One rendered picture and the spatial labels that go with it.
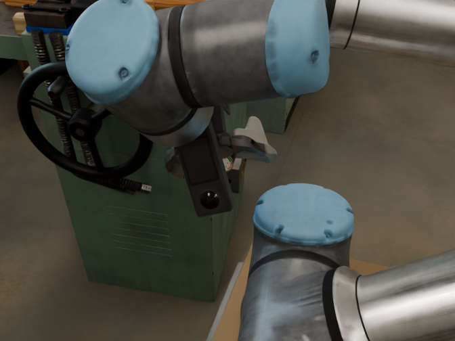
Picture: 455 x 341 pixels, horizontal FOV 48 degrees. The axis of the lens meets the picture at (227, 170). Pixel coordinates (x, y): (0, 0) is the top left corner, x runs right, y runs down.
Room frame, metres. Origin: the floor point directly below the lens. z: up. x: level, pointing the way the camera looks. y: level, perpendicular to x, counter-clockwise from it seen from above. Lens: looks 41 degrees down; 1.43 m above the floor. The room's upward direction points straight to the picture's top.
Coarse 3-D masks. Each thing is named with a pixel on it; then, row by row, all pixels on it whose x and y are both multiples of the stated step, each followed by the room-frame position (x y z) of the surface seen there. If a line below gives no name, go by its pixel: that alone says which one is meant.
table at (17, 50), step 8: (0, 8) 1.23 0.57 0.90; (8, 8) 1.23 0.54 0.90; (16, 8) 1.23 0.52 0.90; (0, 16) 1.18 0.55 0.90; (8, 16) 1.18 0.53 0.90; (0, 24) 1.14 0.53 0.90; (8, 24) 1.14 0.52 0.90; (0, 32) 1.09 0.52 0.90; (8, 32) 1.09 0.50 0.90; (16, 32) 1.09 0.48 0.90; (0, 40) 1.08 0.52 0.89; (8, 40) 1.08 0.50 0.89; (16, 40) 1.07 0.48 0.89; (0, 48) 1.08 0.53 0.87; (8, 48) 1.08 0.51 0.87; (16, 48) 1.07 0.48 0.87; (0, 56) 1.08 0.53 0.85; (8, 56) 1.08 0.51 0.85; (16, 56) 1.08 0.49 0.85; (24, 56) 1.07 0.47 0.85; (24, 72) 0.97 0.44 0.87
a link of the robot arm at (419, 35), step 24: (336, 0) 0.49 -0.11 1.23; (360, 0) 0.49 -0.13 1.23; (384, 0) 0.48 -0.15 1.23; (408, 0) 0.48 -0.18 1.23; (432, 0) 0.48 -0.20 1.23; (336, 24) 0.48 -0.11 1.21; (360, 24) 0.48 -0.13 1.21; (384, 24) 0.47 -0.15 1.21; (408, 24) 0.47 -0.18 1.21; (432, 24) 0.47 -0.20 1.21; (360, 48) 0.49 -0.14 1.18; (384, 48) 0.48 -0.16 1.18; (408, 48) 0.47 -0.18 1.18; (432, 48) 0.47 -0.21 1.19
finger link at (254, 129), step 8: (248, 120) 0.57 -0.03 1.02; (256, 120) 0.58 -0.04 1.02; (248, 128) 0.56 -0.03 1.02; (256, 128) 0.57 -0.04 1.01; (248, 136) 0.55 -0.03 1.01; (256, 136) 0.56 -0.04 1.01; (264, 136) 0.57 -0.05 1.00; (240, 152) 0.52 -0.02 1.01; (248, 152) 0.52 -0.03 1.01; (272, 152) 0.55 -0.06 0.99; (264, 160) 0.55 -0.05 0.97
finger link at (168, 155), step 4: (168, 152) 0.52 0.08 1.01; (168, 156) 0.51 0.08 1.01; (168, 160) 0.51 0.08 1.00; (172, 160) 0.51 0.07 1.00; (176, 160) 0.51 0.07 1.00; (168, 164) 0.52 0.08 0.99; (172, 164) 0.52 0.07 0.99; (168, 168) 0.53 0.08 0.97; (172, 168) 0.53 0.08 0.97; (168, 172) 0.54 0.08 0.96
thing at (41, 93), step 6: (36, 90) 1.07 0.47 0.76; (42, 90) 1.07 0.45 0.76; (78, 90) 1.05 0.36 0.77; (36, 96) 1.07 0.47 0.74; (42, 96) 1.07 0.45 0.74; (60, 96) 1.06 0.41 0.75; (84, 96) 1.05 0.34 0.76; (48, 102) 1.07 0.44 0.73; (66, 102) 1.06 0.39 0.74; (84, 102) 1.05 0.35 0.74; (66, 108) 1.06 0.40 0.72
